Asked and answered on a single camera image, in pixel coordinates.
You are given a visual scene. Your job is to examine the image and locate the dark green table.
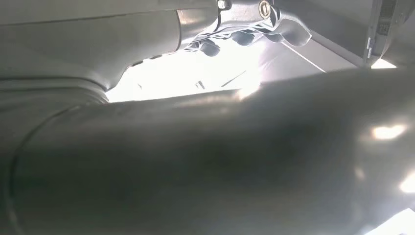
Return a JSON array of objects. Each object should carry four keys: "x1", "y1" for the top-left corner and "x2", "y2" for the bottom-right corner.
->
[{"x1": 282, "y1": 0, "x2": 415, "y2": 71}]

